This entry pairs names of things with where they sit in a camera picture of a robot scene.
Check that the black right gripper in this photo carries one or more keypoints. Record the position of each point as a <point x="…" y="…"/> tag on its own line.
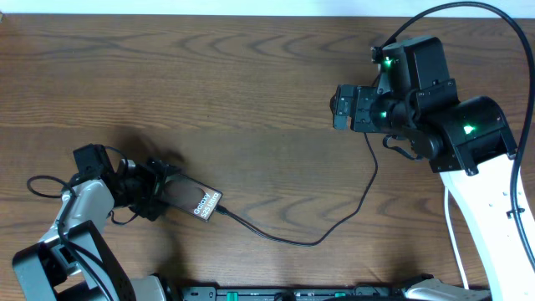
<point x="366" y="97"/>

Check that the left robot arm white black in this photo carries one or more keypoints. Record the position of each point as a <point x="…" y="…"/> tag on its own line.
<point x="72" y="261"/>

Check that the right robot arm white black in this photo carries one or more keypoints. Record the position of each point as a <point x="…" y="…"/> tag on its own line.
<point x="468" y="144"/>

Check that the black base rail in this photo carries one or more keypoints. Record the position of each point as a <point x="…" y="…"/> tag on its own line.
<point x="363" y="292"/>

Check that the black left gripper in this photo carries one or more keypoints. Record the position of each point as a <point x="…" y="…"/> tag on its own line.
<point x="154" y="182"/>

